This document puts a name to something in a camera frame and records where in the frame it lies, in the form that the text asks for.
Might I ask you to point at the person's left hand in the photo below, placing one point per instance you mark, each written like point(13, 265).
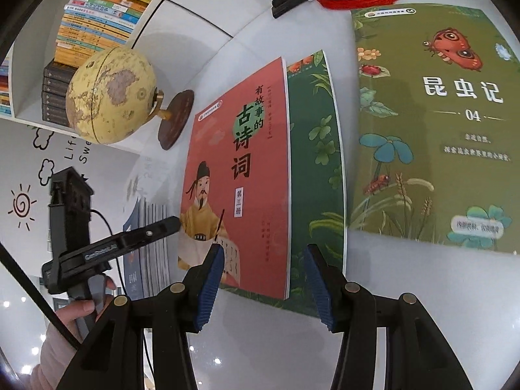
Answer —
point(71, 313)

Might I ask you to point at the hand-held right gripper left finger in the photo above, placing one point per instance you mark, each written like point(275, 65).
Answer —
point(211, 288)

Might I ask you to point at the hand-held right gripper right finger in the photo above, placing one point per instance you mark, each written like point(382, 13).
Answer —
point(317, 288)

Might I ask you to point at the green clover-print book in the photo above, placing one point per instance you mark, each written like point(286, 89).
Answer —
point(321, 170)

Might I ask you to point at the row of colourful books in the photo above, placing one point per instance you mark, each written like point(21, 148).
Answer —
point(101, 20)

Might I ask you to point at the salmon red poet book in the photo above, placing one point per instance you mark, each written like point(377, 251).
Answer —
point(243, 162)

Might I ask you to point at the fanned pile of thin books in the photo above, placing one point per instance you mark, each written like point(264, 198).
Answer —
point(150, 264)

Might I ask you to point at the white bookshelf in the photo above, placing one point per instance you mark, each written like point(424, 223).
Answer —
point(28, 89)

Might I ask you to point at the yellow globe on wooden base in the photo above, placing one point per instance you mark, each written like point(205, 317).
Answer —
point(109, 97)

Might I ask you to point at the row of dark hardcover books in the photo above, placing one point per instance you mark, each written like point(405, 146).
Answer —
point(59, 93)

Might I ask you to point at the person's left forearm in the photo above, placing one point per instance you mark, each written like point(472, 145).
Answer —
point(48, 357)

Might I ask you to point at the round red flower fan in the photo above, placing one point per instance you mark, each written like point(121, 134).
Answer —
point(361, 0)

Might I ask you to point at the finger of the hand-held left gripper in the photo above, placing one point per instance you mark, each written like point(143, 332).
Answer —
point(150, 233)

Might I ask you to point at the olive green butterfly book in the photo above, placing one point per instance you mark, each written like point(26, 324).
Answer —
point(430, 150)

